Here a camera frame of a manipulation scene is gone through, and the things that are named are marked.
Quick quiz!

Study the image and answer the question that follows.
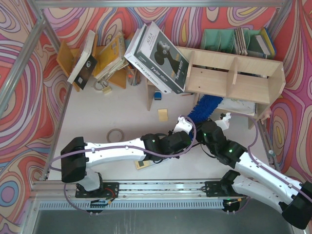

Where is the blue microfiber duster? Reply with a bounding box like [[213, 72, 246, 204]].
[[188, 95, 224, 123]]

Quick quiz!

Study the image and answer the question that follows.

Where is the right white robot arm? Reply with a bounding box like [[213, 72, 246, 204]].
[[196, 120, 312, 230]]

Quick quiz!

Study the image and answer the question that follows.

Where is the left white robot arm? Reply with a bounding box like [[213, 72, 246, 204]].
[[60, 116, 195, 192]]

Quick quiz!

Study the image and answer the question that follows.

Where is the light wooden bookshelf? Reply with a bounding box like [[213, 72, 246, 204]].
[[145, 46, 286, 129]]

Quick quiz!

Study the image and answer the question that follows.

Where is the yellow sticky note pad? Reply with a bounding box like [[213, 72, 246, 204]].
[[158, 109, 168, 121]]

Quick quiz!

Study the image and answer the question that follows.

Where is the yellow blue calculator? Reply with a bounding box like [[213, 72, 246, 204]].
[[135, 161, 152, 170]]

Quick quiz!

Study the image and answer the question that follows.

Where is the blue pencil sharpener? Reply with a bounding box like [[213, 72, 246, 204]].
[[154, 92, 162, 100]]

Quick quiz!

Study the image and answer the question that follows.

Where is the clear tape roll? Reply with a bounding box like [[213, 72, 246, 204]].
[[106, 128, 124, 143]]

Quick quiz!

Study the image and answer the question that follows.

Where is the spiral notebook with drawings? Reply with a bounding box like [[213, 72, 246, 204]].
[[217, 98, 256, 116]]

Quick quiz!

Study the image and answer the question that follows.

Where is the pencil cup with pencils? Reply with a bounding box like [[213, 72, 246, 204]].
[[127, 68, 141, 86]]

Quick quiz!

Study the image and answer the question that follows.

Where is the black white Twins story book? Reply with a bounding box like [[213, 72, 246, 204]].
[[134, 22, 189, 94]]

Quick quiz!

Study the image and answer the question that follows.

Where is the white Cioklade book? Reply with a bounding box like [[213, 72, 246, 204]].
[[124, 24, 172, 94]]

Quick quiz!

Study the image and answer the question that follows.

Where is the yellow worn book stack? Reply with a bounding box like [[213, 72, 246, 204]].
[[94, 31, 128, 80]]

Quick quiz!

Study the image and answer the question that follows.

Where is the green plastic desk organizer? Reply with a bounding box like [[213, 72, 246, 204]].
[[200, 28, 270, 59]]

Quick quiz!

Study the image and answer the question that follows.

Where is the black white paperback book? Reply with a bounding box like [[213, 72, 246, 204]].
[[67, 30, 97, 90]]

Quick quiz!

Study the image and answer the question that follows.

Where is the blue grey book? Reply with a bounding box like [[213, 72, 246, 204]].
[[255, 27, 276, 59]]

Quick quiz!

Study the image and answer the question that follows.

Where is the orange wooden book stand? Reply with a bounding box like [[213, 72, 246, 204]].
[[57, 30, 128, 91]]

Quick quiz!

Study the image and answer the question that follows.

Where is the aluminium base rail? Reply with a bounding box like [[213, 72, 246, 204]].
[[31, 179, 297, 198]]

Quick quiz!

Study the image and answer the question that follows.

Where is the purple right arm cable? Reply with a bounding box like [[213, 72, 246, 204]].
[[228, 112, 312, 200]]

